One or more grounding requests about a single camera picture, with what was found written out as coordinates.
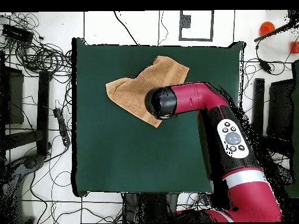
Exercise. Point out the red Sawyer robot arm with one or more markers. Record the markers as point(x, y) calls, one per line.
point(198, 98)

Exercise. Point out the orange plastic cup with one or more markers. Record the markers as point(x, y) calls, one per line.
point(266, 28)
point(295, 47)

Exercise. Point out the dark grey square patch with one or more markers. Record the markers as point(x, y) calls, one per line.
point(185, 21)

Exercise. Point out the black flat bar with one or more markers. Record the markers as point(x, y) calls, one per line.
point(43, 112)
point(259, 102)

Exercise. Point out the grey chair base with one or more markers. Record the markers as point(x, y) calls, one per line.
point(30, 163)

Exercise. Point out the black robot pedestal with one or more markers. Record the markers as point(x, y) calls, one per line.
point(149, 207)

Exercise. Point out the black cross beam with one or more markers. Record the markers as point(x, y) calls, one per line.
point(23, 138)

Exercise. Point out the black flat panel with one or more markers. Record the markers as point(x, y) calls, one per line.
point(15, 98)
point(280, 109)

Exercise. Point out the tan terry towel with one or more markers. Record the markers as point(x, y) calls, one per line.
point(140, 86)

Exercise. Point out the grey square frame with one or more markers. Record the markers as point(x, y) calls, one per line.
point(212, 25)

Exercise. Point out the black box device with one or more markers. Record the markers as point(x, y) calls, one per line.
point(17, 34)

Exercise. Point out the black thin rod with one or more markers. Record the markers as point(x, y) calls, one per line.
point(271, 32)

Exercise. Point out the dark green table cloth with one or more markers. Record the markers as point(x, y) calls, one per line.
point(116, 158)

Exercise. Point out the black power strip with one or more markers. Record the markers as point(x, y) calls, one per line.
point(62, 127)

